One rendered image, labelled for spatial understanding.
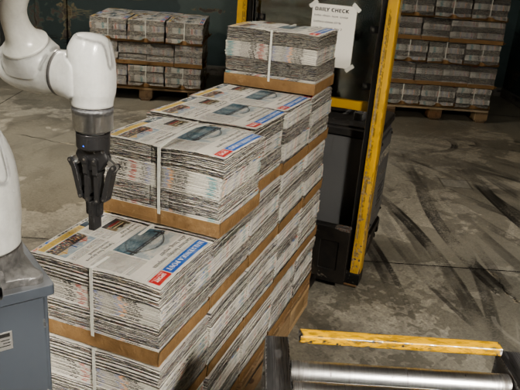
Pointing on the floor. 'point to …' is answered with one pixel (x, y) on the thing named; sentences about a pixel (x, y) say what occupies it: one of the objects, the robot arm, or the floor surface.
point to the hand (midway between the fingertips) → (94, 214)
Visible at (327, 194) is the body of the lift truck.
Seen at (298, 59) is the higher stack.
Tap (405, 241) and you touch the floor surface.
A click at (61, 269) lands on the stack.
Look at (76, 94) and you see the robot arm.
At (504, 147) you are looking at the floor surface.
